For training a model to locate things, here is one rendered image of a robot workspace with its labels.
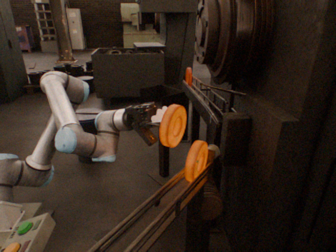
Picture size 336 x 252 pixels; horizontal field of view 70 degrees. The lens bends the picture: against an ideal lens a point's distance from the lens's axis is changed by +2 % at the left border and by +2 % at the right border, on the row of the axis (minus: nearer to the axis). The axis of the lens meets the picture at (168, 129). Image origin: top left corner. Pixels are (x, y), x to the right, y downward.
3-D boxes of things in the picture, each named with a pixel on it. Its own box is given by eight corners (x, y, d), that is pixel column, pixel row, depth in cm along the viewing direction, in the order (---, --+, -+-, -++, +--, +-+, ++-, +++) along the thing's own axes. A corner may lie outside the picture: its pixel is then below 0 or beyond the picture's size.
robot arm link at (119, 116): (117, 134, 95) (133, 125, 102) (126, 134, 92) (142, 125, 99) (111, 113, 92) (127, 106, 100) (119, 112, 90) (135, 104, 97)
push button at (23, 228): (35, 223, 73) (32, 219, 72) (30, 233, 69) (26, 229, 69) (24, 227, 73) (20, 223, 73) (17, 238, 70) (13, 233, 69)
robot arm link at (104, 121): (107, 136, 107) (111, 115, 109) (128, 135, 100) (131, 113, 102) (91, 130, 99) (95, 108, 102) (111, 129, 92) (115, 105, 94)
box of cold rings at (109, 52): (159, 88, 445) (158, 44, 412) (165, 103, 370) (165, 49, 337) (103, 91, 431) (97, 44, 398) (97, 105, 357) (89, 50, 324)
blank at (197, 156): (201, 184, 91) (192, 181, 92) (211, 145, 92) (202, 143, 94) (189, 184, 77) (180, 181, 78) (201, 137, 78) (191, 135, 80)
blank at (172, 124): (188, 102, 88) (180, 100, 89) (169, 110, 75) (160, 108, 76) (185, 140, 93) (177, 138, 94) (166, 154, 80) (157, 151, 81)
